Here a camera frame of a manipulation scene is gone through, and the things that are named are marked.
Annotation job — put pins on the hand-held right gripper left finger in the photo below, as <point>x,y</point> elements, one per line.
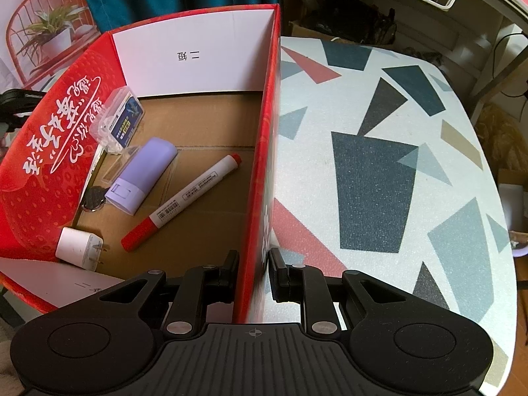
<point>231,266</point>

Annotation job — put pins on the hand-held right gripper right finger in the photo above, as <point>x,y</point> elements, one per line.
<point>275,268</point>

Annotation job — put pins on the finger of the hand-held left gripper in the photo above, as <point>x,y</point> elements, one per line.
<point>18,100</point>

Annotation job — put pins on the red printed cardboard box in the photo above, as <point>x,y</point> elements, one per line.
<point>214,198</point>

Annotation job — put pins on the red and white marker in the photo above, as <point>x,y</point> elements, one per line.
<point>185,202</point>

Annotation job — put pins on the small clear plastic case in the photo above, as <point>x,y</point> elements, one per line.
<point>114,171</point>

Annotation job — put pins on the pale purple plastic bottle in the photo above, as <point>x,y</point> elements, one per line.
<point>142,173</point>

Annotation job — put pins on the white charger plug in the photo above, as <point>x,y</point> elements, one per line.
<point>76,249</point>

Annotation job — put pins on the clear plastic cotton swab box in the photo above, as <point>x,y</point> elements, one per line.
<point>123,119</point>

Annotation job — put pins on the geometric patterned table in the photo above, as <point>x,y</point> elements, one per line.
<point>379,198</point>

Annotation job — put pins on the brown cardboard box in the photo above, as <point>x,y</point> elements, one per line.
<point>305,32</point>

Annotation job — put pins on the pale purple basin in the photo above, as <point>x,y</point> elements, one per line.
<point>520,245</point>

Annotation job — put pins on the yellow cloth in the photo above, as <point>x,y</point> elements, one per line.
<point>501,136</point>

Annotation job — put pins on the black bag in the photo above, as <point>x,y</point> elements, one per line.
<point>354,16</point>

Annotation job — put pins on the wall poster with red chair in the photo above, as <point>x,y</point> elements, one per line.
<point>37,37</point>

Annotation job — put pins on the white shelf frame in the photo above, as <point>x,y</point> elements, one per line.
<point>486,37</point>

